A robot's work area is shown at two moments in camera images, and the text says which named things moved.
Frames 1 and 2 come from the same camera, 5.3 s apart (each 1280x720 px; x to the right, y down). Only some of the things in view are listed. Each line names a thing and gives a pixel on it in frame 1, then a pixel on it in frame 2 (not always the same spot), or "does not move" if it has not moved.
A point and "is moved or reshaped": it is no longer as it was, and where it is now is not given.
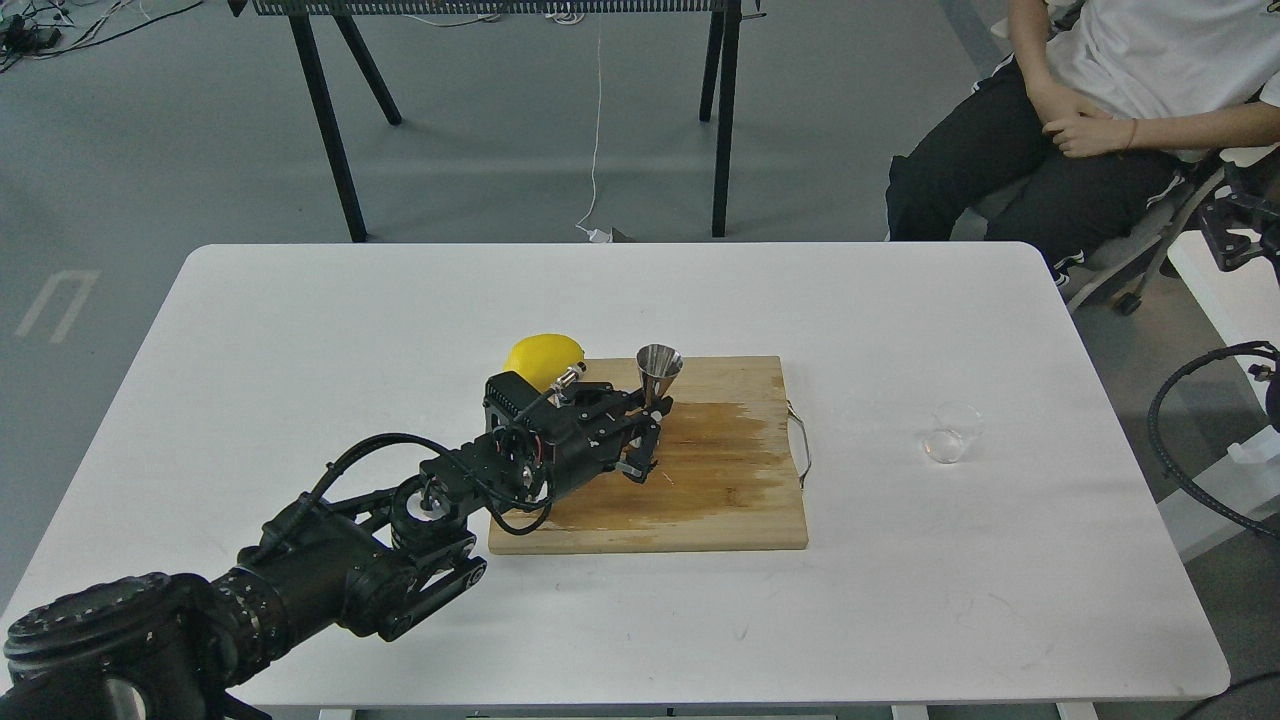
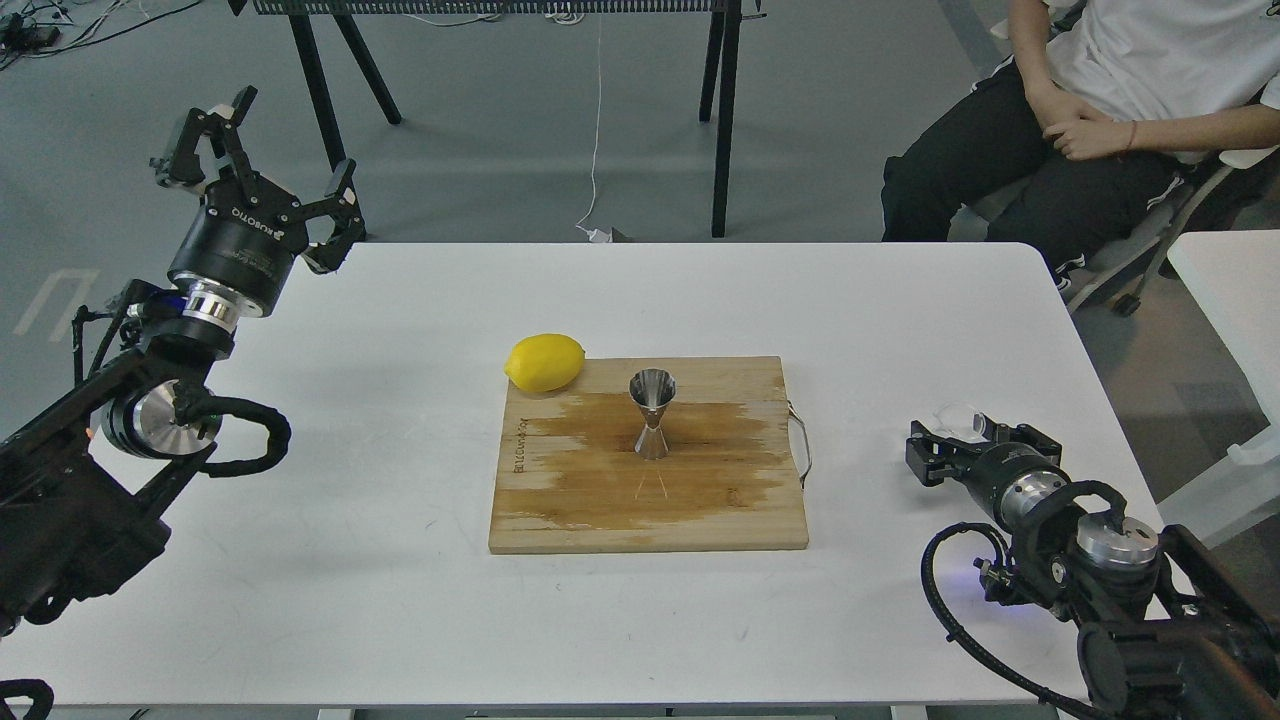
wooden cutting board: [726, 472] does not move
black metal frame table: [722, 47] does not move
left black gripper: [567, 432] → [235, 256]
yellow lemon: [542, 359] does not move
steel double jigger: [658, 366] is moved or reshaped
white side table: [1242, 310] does not move
